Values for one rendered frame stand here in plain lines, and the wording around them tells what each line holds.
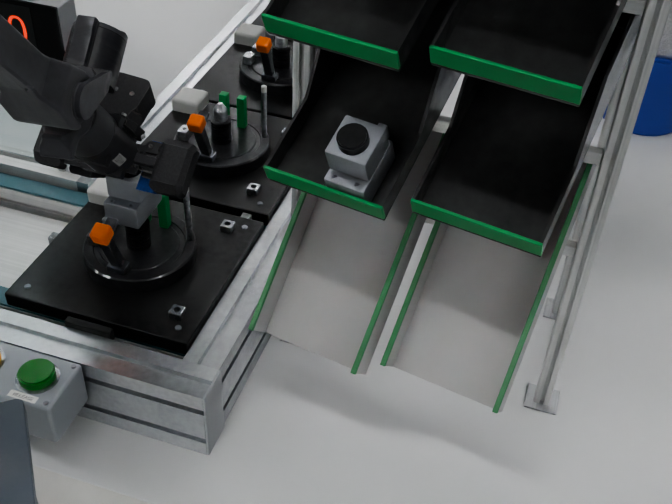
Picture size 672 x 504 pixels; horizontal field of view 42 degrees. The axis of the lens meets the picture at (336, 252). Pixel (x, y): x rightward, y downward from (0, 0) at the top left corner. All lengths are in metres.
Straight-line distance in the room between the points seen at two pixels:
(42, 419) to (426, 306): 0.43
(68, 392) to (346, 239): 0.35
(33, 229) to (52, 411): 0.37
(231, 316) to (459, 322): 0.28
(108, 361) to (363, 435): 0.31
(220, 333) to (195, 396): 0.10
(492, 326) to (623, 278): 0.44
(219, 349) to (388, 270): 0.22
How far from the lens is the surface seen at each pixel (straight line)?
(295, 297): 1.00
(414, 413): 1.11
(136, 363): 1.04
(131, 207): 1.06
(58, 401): 1.02
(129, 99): 1.01
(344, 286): 0.98
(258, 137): 1.32
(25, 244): 1.29
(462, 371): 0.96
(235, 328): 1.06
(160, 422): 1.05
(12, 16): 1.17
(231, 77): 1.51
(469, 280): 0.97
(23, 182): 1.35
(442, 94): 0.90
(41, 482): 1.08
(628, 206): 1.51
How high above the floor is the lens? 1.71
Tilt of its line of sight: 40 degrees down
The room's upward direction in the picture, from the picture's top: 3 degrees clockwise
